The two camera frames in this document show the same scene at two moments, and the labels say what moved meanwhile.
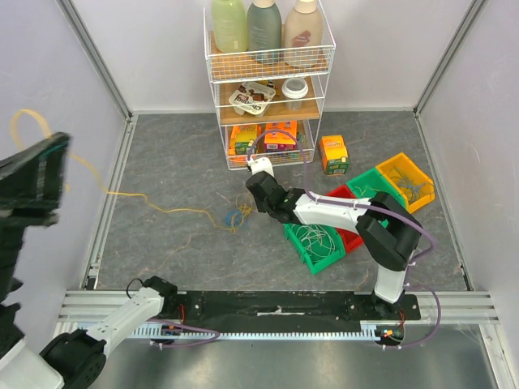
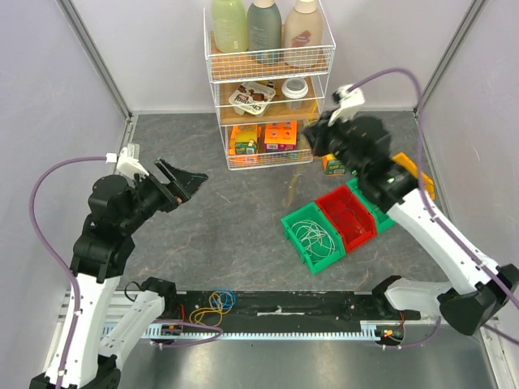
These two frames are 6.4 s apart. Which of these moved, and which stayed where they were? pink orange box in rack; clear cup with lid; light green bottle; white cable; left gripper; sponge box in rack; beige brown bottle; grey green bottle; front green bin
Moved: left gripper
Stayed: grey green bottle; white cable; sponge box in rack; beige brown bottle; light green bottle; pink orange box in rack; front green bin; clear cup with lid
